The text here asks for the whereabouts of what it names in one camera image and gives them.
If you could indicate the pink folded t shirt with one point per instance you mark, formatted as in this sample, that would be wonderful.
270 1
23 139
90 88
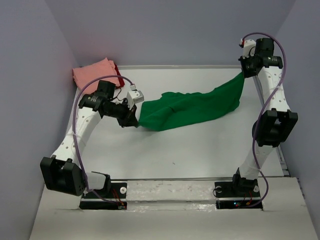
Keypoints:
83 75

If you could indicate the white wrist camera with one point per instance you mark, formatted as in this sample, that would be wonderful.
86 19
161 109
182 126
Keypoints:
248 48
134 96

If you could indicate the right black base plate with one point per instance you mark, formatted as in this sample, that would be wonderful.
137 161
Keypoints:
227 198

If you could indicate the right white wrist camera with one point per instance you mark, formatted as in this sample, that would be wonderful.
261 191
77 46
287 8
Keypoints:
248 48

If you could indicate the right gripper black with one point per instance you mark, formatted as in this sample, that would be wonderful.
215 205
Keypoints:
246 74

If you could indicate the dark red folded t shirt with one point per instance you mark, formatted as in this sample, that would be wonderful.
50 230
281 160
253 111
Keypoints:
120 77

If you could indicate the white cardboard front cover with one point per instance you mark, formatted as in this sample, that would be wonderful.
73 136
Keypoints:
177 210

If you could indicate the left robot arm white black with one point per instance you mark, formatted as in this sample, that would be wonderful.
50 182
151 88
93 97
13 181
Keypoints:
64 170

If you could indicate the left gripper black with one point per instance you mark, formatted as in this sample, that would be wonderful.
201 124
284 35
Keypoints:
129 119

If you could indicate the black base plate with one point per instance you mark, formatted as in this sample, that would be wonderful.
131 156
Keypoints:
115 199
227 198

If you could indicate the green t shirt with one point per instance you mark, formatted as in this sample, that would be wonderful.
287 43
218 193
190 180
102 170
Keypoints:
176 109

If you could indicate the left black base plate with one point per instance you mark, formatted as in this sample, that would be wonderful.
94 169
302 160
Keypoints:
115 199

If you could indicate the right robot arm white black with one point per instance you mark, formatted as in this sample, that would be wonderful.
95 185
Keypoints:
275 120

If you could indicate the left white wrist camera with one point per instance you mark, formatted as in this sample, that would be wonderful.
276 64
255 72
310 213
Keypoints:
134 96

